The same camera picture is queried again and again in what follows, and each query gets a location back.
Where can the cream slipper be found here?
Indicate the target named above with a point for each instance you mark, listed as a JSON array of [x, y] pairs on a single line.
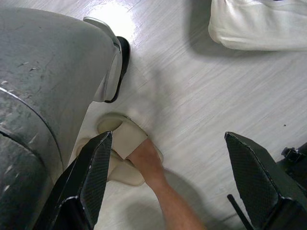
[[129, 141], [127, 175]]

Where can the bare person leg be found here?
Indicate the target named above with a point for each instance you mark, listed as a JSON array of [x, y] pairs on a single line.
[[163, 187]]

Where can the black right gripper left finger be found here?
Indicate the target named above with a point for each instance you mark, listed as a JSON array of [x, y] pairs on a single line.
[[86, 172]]

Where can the black plastic object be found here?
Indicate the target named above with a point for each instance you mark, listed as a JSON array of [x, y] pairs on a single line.
[[297, 167]]

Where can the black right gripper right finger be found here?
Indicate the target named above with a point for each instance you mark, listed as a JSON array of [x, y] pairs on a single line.
[[254, 177]]

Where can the white pillow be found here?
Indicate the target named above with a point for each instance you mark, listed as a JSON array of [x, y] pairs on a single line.
[[259, 26]]

